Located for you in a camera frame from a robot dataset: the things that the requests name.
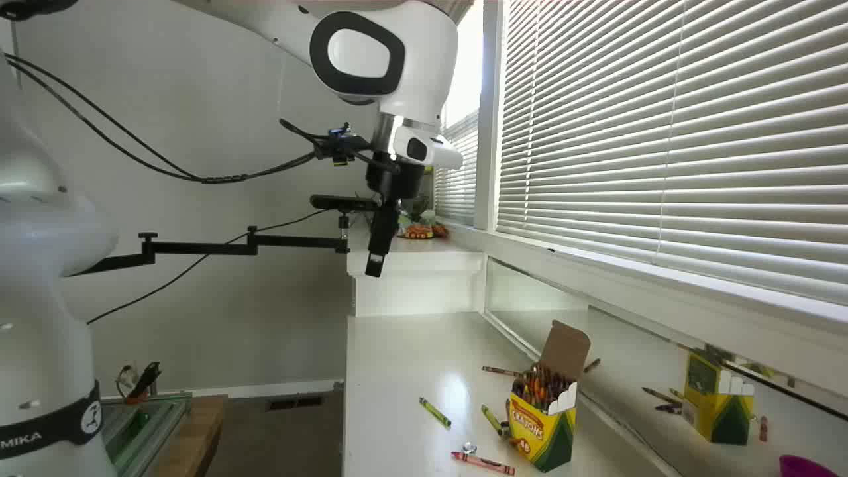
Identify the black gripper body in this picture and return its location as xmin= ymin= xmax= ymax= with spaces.
xmin=365 ymin=156 xmax=426 ymax=205

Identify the lime green crayon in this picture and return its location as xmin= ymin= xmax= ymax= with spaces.
xmin=416 ymin=394 xmax=455 ymax=432

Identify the yellow crayon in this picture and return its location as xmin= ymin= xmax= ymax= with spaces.
xmin=479 ymin=404 xmax=511 ymax=437

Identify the red crayon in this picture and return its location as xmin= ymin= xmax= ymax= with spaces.
xmin=447 ymin=449 xmax=519 ymax=477

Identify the yellow green crayon box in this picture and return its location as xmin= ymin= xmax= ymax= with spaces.
xmin=503 ymin=318 xmax=593 ymax=475

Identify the orange toy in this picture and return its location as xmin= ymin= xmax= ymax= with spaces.
xmin=398 ymin=218 xmax=454 ymax=245

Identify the white cabinet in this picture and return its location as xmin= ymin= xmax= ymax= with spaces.
xmin=344 ymin=220 xmax=491 ymax=318

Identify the small white window blind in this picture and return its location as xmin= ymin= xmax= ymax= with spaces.
xmin=438 ymin=123 xmax=479 ymax=225

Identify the floor vent grille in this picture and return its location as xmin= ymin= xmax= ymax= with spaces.
xmin=263 ymin=392 xmax=326 ymax=413

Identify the black red clamp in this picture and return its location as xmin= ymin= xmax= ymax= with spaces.
xmin=115 ymin=359 xmax=168 ymax=409

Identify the wooden bench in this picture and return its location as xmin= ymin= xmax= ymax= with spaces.
xmin=148 ymin=394 xmax=232 ymax=477

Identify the large white window blind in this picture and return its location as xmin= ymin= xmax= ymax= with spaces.
xmin=495 ymin=0 xmax=848 ymax=310

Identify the green glass tray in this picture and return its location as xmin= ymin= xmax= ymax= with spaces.
xmin=102 ymin=392 xmax=193 ymax=477

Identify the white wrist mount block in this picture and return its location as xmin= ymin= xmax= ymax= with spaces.
xmin=393 ymin=123 xmax=466 ymax=172

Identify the black stereo camera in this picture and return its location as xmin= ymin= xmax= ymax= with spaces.
xmin=308 ymin=194 xmax=381 ymax=216

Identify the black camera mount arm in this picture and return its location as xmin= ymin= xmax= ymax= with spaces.
xmin=75 ymin=222 xmax=353 ymax=279

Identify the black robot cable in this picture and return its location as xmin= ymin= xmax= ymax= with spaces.
xmin=0 ymin=50 xmax=373 ymax=186
xmin=25 ymin=67 xmax=373 ymax=186

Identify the thin black camera cable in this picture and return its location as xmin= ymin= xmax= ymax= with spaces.
xmin=84 ymin=209 xmax=332 ymax=330

